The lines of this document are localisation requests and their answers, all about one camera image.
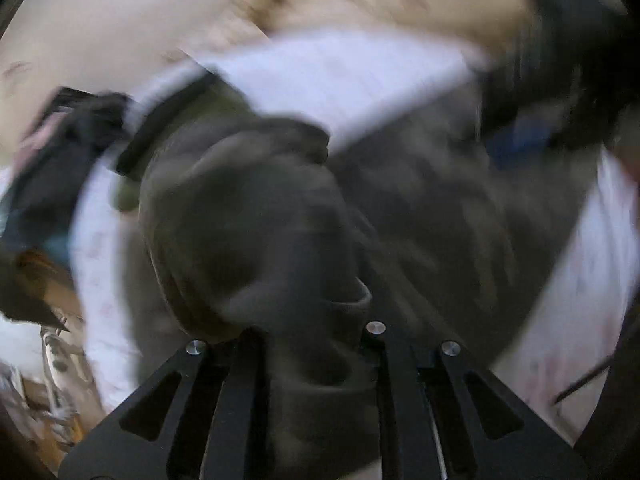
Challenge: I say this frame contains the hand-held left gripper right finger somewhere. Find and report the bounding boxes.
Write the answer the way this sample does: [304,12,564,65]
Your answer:
[360,321,588,480]

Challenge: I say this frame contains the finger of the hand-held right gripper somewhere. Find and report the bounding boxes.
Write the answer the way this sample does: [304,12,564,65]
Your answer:
[486,115,557,170]

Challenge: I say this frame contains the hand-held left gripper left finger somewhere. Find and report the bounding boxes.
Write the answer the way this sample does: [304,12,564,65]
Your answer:
[57,332,273,480]

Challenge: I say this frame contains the camouflage pants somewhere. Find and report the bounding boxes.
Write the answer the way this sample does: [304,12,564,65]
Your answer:
[117,80,608,480]

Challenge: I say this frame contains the cream bear-print duvet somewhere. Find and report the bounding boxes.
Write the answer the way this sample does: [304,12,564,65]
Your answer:
[165,0,536,61]

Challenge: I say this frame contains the floral bed sheet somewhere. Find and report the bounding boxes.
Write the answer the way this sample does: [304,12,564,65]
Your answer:
[70,30,640,441]

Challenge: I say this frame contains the black folded garment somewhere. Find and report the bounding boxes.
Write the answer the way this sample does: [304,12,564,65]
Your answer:
[116,71,221,176]

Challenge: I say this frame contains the green folded garment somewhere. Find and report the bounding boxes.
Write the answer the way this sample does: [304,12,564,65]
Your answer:
[111,87,251,212]

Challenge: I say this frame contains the black draped cloth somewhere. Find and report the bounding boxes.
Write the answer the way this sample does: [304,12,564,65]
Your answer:
[0,87,133,321]

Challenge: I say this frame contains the pink garment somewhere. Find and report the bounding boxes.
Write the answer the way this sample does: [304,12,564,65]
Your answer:
[12,110,66,171]

